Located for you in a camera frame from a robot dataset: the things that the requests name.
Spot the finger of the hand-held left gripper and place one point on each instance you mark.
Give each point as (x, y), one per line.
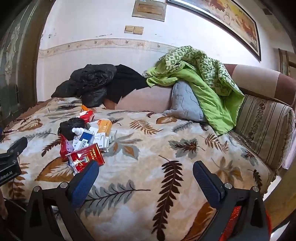
(17, 144)

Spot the beige light switch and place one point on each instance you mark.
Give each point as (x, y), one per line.
(134, 29)

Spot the red snack packet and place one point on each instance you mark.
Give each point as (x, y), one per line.
(63, 148)

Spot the red white box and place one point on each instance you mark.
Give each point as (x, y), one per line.
(86, 116)

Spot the green patterned quilt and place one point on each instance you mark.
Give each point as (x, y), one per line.
(208, 99)

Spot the wooden cabinet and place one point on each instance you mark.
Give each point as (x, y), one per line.
(288, 62)

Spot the black puffer jacket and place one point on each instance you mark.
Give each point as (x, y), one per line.
(90, 78)

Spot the grey quilted pillow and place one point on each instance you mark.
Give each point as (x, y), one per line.
(185, 102)

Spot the brown pink sofa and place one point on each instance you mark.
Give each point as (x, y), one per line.
(143, 97)

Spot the wall panel cover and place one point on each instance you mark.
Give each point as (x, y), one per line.
(149, 10)

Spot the red foil packet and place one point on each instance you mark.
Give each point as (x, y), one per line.
(89, 155)

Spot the white spray bottle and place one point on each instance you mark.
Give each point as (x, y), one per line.
(78, 131)

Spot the blue white box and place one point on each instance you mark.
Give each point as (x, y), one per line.
(84, 139)

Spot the orange white medicine box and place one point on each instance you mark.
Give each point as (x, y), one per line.
(104, 126)

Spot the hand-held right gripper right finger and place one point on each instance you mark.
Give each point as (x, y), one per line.
(207, 182)

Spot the black cloth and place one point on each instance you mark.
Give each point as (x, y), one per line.
(127, 81)

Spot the red plastic basket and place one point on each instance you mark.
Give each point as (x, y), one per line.
(233, 220)

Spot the leaf printed blanket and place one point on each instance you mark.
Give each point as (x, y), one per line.
(143, 166)

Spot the framed wall painting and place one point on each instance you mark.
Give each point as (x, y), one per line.
(231, 18)

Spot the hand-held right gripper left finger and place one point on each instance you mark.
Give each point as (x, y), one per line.
(85, 179)

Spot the black plastic bag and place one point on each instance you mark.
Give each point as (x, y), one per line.
(71, 127)

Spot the clear glass jar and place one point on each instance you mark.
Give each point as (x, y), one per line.
(145, 74)

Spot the striped sofa cushion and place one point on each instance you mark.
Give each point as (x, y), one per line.
(261, 125)

